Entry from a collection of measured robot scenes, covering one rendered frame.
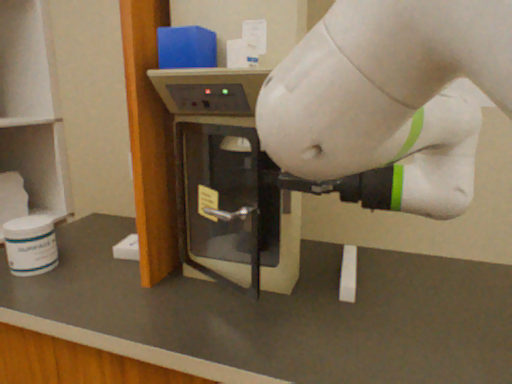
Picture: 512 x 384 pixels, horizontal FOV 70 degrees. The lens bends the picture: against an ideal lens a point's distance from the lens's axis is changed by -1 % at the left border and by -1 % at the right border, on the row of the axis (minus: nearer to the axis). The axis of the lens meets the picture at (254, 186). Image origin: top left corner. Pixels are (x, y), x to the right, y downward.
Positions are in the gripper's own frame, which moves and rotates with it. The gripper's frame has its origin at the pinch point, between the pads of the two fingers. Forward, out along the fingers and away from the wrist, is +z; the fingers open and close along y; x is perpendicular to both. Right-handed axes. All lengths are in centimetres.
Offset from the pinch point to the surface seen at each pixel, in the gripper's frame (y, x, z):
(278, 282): -11.3, 30.8, -0.6
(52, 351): 16, 46, 51
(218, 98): -4.9, -16.7, 12.7
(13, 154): -53, 10, 145
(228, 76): -0.5, -21.3, 8.2
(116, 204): -54, 30, 87
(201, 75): -0.2, -21.6, 14.4
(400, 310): -13.2, 33.9, -31.3
